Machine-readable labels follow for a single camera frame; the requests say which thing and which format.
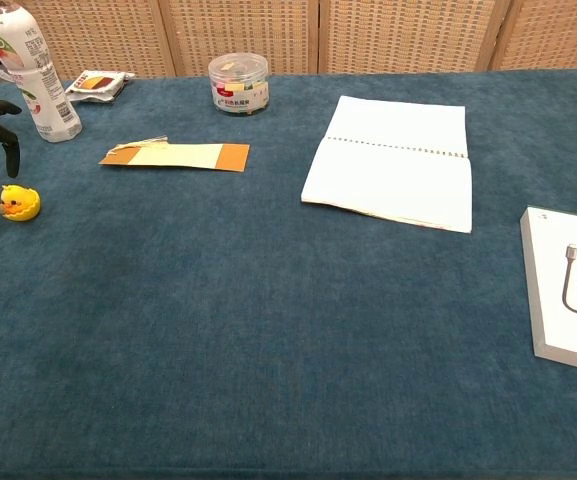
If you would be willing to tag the clear jar of coloured clips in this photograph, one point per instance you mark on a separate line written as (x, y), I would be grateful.
(239, 85)

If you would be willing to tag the white drink bottle yellow cap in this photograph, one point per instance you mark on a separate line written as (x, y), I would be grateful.
(43, 100)

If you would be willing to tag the white snack packet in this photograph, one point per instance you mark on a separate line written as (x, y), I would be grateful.
(95, 85)

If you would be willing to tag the blue table cloth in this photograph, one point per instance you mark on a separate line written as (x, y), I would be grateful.
(268, 325)

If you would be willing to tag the yellow rubber duck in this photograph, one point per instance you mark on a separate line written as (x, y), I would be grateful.
(14, 197)

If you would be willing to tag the wicker folding screen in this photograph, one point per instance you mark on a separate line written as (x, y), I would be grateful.
(368, 35)

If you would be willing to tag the yellow eggshell cup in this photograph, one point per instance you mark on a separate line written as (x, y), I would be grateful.
(25, 210)

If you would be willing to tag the white USB hub box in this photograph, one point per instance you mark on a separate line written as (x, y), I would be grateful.
(563, 300)

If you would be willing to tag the open white spiral notebook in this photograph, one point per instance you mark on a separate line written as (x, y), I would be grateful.
(393, 175)

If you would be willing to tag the orange and cream paper card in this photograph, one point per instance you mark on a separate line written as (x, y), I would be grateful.
(178, 156)

